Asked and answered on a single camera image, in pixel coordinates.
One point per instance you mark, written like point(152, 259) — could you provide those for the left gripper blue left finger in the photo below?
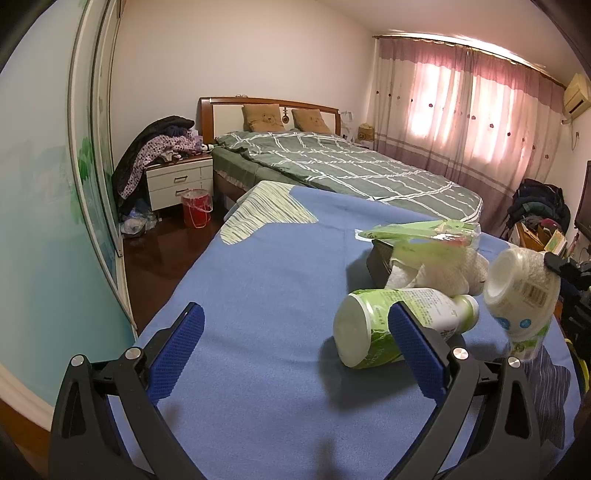
point(169, 349)

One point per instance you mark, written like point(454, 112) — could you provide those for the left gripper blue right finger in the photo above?
point(423, 350)

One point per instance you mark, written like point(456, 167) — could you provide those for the white instant noodle cup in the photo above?
point(521, 292)

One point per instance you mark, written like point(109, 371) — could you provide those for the green white plastic bottle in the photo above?
point(362, 327)

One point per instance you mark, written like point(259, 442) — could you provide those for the green plastic bag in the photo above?
point(437, 242)

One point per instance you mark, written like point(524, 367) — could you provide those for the black television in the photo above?
point(583, 216)

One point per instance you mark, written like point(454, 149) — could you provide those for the pile of dark clothes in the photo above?
point(534, 198)

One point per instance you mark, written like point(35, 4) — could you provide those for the blue cloth with star patches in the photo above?
point(264, 394)

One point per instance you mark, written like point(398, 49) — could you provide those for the sliding wardrobe door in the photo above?
point(61, 290)

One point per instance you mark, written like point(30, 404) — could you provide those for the red plastic bucket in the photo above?
point(197, 208)

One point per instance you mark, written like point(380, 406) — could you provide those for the pink window curtain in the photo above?
point(475, 118)

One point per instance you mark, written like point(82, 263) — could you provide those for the white bedside drawer cabinet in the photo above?
point(166, 183)

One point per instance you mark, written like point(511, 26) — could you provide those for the green plaid duvet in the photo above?
point(330, 163)

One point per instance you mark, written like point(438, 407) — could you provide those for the clothes heap on nightstand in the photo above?
point(160, 141)

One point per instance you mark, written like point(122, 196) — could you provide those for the wooden bed with headboard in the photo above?
point(221, 115)

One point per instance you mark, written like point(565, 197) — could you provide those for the brown pillow right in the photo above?
point(310, 120)

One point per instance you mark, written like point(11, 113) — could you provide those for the brown pillow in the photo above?
point(262, 118)
point(310, 120)

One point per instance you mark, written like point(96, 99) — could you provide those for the brown pillow left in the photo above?
point(262, 118)

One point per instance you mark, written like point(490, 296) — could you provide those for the wall air conditioner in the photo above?
point(576, 99)

